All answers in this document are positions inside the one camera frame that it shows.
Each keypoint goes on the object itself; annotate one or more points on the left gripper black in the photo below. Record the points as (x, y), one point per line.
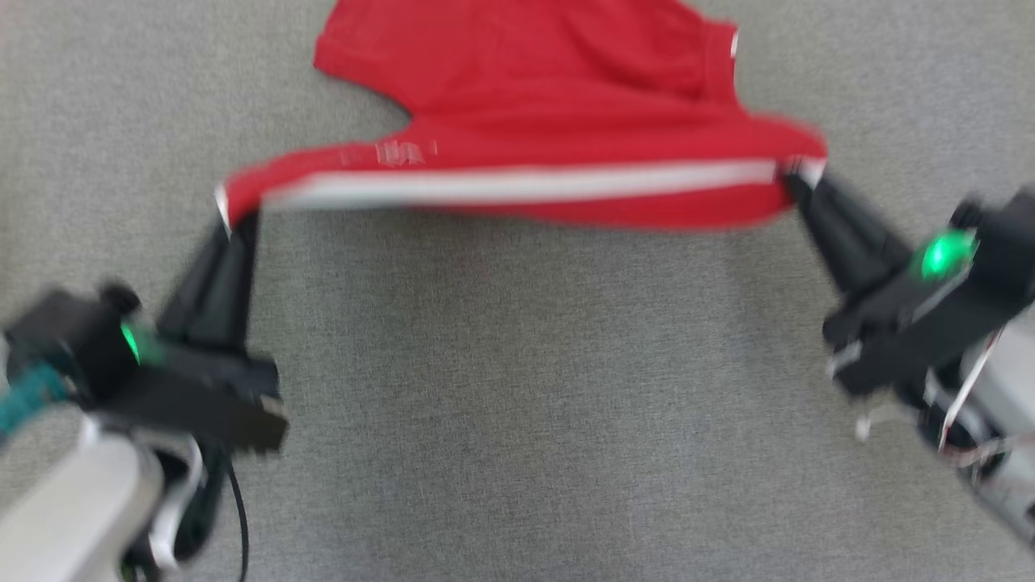
(178, 388)

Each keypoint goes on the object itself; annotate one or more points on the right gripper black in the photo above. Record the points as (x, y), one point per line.
(938, 315)

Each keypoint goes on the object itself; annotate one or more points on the red shorts white side stripe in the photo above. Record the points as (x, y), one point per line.
(550, 97)

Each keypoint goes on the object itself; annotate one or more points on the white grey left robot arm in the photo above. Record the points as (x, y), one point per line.
(65, 517)

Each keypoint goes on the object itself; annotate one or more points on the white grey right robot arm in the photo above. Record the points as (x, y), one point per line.
(1015, 404)

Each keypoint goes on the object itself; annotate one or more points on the grey fabric sofa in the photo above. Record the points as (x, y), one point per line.
(517, 388)

